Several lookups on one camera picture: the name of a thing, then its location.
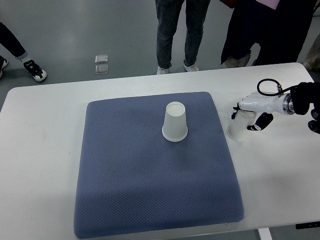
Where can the white paper cup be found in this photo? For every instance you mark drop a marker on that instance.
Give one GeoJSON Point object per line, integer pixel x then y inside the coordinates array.
{"type": "Point", "coordinates": [174, 127]}
{"type": "Point", "coordinates": [237, 129]}

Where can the person in black coat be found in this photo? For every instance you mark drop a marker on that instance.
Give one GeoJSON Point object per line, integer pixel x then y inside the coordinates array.
{"type": "Point", "coordinates": [279, 27]}

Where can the floor socket plate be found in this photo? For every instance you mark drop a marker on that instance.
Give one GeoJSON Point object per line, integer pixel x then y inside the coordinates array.
{"type": "Point", "coordinates": [101, 59]}
{"type": "Point", "coordinates": [101, 69]}

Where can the white paper cup on mat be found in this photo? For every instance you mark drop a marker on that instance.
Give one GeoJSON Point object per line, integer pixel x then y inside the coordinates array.
{"type": "Point", "coordinates": [174, 127]}

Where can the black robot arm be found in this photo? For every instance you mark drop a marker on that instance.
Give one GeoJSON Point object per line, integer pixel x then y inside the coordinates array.
{"type": "Point", "coordinates": [304, 94]}

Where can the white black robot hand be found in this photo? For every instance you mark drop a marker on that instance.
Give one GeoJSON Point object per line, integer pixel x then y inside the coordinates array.
{"type": "Point", "coordinates": [266, 104]}

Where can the lower floor socket plate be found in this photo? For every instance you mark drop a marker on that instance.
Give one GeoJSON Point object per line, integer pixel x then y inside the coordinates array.
{"type": "Point", "coordinates": [101, 69]}

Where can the beige bag on floor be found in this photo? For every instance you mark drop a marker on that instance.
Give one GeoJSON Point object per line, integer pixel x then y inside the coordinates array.
{"type": "Point", "coordinates": [312, 60]}

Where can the white table leg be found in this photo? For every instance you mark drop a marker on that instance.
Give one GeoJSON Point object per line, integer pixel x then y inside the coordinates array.
{"type": "Point", "coordinates": [264, 234]}

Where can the black table control panel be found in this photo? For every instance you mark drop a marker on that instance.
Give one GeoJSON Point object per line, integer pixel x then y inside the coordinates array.
{"type": "Point", "coordinates": [307, 225]}

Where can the blue quilted cushion mat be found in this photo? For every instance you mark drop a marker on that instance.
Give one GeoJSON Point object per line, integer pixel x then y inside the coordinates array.
{"type": "Point", "coordinates": [131, 179]}

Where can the upper floor socket plate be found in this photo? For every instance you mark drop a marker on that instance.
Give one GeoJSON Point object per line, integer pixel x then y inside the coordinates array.
{"type": "Point", "coordinates": [101, 59]}

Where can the person in dark trousers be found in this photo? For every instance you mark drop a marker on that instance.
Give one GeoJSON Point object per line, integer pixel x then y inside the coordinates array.
{"type": "Point", "coordinates": [12, 44]}

